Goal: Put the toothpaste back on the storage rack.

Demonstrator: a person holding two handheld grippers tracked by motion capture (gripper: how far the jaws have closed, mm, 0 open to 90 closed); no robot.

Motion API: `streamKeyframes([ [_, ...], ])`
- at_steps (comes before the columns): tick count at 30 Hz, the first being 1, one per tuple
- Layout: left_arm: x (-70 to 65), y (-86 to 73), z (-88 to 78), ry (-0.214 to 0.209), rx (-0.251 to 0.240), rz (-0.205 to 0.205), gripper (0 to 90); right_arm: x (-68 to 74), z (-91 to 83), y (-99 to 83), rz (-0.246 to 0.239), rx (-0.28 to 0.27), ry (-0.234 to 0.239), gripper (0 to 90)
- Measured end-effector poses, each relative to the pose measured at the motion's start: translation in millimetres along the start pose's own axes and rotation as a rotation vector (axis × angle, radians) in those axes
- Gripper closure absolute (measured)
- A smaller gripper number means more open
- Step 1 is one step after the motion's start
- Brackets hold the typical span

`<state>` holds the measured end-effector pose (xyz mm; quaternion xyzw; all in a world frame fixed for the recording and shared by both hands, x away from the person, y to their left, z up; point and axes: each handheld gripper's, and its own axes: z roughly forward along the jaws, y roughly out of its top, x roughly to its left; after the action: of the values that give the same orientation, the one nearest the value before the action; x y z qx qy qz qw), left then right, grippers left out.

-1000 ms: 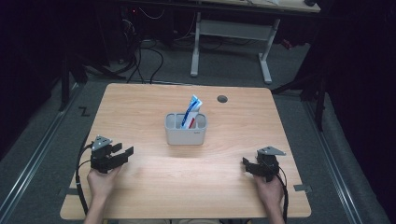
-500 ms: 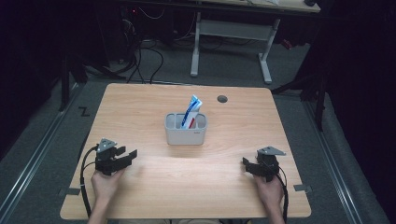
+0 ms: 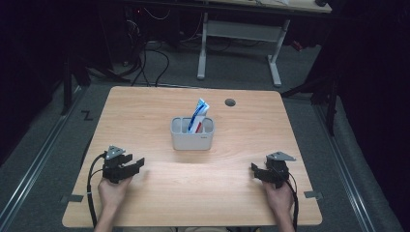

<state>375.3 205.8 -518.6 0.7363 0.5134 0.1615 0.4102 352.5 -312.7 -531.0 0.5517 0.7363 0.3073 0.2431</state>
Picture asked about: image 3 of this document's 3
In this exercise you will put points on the grey plastic holder box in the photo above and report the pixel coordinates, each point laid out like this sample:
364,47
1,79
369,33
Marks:
192,141

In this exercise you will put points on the blue and white toothpaste tube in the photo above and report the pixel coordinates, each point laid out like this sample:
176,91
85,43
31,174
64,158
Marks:
198,116

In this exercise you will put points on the person's right hand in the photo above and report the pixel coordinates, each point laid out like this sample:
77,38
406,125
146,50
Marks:
279,198

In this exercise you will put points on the person's left hand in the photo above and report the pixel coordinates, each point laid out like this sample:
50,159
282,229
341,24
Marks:
112,193

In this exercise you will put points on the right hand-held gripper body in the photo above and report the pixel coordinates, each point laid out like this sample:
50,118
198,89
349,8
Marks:
278,170

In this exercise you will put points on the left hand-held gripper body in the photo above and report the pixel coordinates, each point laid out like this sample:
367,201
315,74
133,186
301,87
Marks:
113,167

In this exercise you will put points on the black metal stand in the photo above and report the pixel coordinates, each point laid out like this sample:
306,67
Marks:
69,87
328,96

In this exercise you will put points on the white-legged wooden desk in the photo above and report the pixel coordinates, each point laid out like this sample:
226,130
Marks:
240,30

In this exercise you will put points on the metal floor rail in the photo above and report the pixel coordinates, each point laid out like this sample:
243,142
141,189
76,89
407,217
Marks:
346,174
35,161

